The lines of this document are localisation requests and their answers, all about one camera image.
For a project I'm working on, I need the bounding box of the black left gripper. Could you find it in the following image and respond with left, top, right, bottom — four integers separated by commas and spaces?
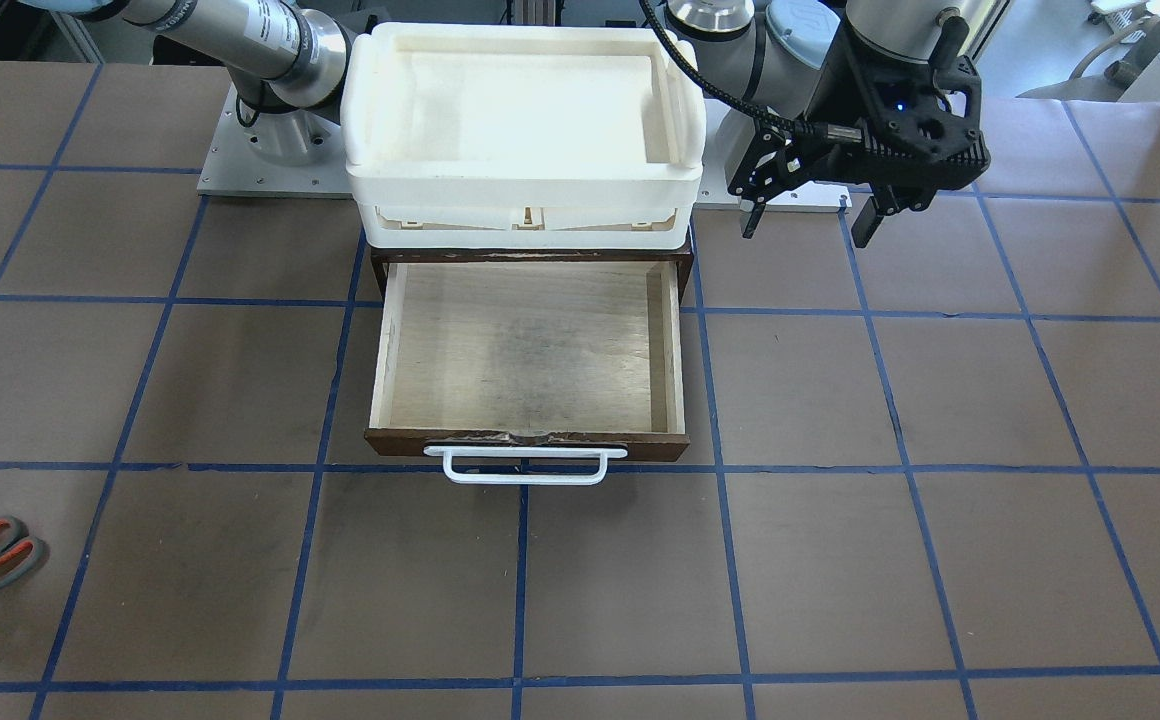
730, 29, 991, 249

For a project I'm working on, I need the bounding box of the wooden drawer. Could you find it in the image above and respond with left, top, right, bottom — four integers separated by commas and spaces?
365, 259, 690, 461

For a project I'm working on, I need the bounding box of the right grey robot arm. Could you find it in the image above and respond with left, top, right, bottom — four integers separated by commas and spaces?
32, 1, 356, 129

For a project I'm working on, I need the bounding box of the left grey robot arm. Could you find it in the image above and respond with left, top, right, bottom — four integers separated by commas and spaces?
641, 1, 993, 249

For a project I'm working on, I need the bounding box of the white plastic tray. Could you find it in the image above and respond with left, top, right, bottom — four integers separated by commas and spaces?
341, 22, 706, 250

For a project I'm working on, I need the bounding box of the black braided cable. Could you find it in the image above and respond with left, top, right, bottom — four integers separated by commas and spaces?
638, 0, 841, 141

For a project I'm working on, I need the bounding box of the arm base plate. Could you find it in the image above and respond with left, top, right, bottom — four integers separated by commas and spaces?
197, 88, 351, 199
695, 110, 853, 213

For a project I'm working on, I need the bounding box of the white drawer handle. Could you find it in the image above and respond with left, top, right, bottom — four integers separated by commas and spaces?
425, 445, 629, 487

